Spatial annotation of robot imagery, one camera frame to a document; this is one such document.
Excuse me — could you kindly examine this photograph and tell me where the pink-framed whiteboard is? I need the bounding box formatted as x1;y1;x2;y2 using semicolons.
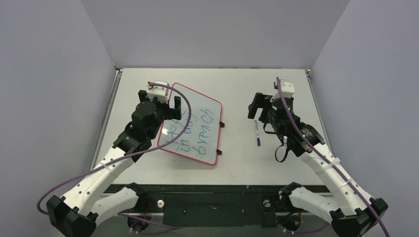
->
157;83;222;165

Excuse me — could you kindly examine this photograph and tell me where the white marker pen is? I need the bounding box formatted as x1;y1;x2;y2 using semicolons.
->
254;120;260;139

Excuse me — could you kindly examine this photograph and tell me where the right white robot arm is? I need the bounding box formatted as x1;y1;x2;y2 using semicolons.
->
248;93;389;237

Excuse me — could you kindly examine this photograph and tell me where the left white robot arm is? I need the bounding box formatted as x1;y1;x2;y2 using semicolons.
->
46;89;188;237

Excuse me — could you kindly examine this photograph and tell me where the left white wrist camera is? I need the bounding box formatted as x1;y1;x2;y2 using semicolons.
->
146;80;169;104

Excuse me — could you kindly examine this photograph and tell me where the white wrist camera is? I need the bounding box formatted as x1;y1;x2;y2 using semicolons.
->
273;79;295;100
146;80;169;104

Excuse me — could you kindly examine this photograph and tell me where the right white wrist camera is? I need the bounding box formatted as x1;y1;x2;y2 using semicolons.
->
273;79;295;100

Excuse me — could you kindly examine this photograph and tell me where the aluminium frame rail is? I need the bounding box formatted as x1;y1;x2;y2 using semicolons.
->
67;69;124;237

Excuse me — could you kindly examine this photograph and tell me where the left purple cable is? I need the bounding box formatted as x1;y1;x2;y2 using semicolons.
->
36;82;193;235

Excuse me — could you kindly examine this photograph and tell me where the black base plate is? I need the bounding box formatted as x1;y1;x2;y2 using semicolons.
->
82;183;328;228

